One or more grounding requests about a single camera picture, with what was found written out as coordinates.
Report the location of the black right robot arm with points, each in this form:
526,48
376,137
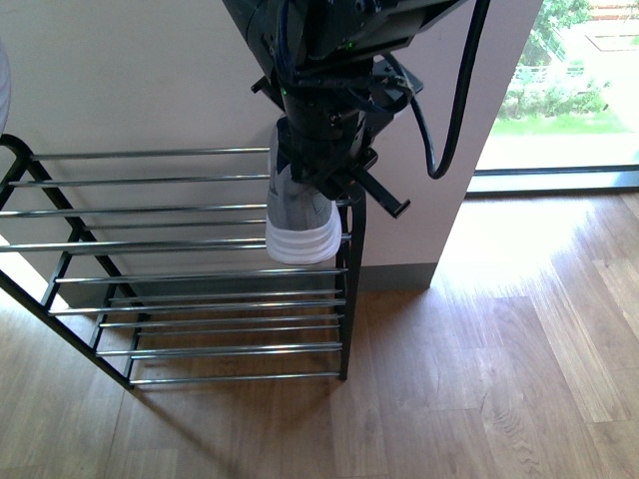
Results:
328,66

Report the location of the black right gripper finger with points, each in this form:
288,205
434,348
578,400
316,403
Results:
380,194

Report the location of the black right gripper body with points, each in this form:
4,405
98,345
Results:
331,129

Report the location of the grey knit sneaker white sole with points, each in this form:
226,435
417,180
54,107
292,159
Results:
303,226

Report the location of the black metal shoe rack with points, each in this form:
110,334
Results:
154,266

